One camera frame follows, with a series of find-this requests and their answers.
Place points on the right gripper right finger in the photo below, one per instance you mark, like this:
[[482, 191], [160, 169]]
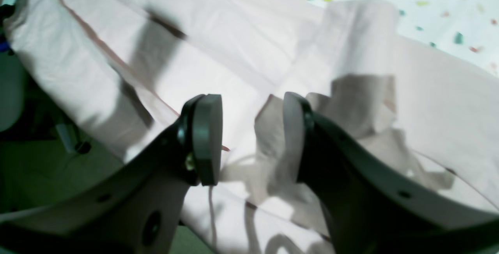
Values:
[[370, 191]]

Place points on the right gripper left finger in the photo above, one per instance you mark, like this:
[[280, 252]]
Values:
[[137, 209]]

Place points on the pink T-shirt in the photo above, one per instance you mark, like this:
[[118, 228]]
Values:
[[123, 69]]

